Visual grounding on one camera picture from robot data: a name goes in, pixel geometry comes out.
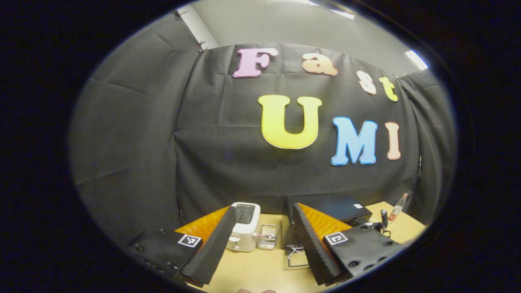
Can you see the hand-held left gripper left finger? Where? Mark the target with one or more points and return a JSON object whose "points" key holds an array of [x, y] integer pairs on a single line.
{"points": [[215, 248]]}

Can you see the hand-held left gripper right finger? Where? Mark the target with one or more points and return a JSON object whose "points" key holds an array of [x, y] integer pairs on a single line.
{"points": [[311, 248]]}

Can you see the black electric oven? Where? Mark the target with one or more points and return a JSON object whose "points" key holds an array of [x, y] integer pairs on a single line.
{"points": [[338, 207]]}

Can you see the clear bottle with red label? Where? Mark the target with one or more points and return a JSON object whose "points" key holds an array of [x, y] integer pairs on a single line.
{"points": [[395, 212]]}

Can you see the white toaster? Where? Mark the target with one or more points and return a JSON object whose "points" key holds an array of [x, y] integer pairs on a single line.
{"points": [[246, 232]]}

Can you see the black backdrop cloth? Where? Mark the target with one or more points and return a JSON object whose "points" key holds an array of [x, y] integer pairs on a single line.
{"points": [[203, 142]]}

